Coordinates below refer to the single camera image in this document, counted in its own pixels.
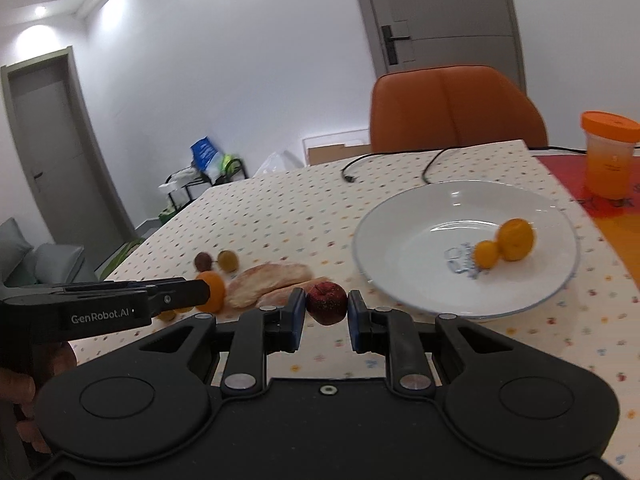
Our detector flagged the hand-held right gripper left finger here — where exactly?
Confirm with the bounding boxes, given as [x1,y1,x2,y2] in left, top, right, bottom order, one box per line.
[132,289,307,393]

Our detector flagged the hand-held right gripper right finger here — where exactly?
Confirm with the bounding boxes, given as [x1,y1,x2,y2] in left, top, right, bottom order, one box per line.
[347,289,516,393]

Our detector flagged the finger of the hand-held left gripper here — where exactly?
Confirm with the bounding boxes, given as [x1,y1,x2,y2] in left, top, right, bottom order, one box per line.
[47,278,188,295]
[145,279,212,322]

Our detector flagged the orange mandarin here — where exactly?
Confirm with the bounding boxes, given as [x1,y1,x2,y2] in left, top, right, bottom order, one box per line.
[194,271,227,315]

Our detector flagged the dark red round fruit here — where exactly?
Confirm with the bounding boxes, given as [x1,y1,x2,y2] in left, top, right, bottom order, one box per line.
[306,282,348,325]

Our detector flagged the white plate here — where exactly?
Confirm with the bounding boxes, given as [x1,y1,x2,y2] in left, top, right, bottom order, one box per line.
[351,180,581,321]

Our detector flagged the person's left hand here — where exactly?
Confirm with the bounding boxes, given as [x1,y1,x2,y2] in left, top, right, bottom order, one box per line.
[0,341,78,461]

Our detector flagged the pale bread roll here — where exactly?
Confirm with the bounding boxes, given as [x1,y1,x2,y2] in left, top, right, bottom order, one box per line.
[226,261,316,309]
[256,276,331,311]

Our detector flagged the grey sofa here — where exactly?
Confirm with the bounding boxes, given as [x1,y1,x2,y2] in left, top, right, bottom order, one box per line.
[0,217,98,291]

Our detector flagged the dotted white tablecloth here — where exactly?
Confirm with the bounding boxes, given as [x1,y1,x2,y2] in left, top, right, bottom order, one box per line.
[67,140,640,466]

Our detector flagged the blue plastic bag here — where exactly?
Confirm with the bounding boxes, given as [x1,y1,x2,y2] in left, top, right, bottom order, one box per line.
[189,136,221,176]

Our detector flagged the small orange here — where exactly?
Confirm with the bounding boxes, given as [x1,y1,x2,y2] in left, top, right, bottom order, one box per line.
[473,240,501,268]

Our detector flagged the grey door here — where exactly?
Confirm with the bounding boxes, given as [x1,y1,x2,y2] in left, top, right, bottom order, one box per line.
[0,46,136,266]
[347,0,528,91]

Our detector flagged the clear plastic bag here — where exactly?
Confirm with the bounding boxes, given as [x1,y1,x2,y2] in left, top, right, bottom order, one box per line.
[255,151,288,177]

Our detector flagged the cardboard box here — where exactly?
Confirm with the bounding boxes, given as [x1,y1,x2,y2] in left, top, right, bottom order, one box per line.
[307,142,373,166]

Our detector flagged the large orange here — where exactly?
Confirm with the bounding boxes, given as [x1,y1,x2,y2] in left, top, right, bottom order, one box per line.
[497,218,535,262]

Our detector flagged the orange leather chair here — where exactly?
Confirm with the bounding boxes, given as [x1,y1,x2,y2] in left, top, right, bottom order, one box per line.
[369,65,549,153]

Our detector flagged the red and yellow mat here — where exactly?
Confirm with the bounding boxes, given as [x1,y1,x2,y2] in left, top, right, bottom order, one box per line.
[532,152,640,291]

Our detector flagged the orange lidded plastic cup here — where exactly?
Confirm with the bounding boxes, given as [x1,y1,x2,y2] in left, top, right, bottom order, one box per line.
[580,111,640,201]

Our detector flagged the black wire rack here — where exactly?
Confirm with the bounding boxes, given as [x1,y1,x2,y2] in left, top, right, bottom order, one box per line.
[165,157,249,211]

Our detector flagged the black cable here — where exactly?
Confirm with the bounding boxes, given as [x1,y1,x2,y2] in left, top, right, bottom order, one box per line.
[421,146,588,184]
[341,152,381,183]

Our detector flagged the black door handle lock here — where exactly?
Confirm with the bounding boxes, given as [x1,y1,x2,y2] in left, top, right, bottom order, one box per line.
[381,22,412,66]

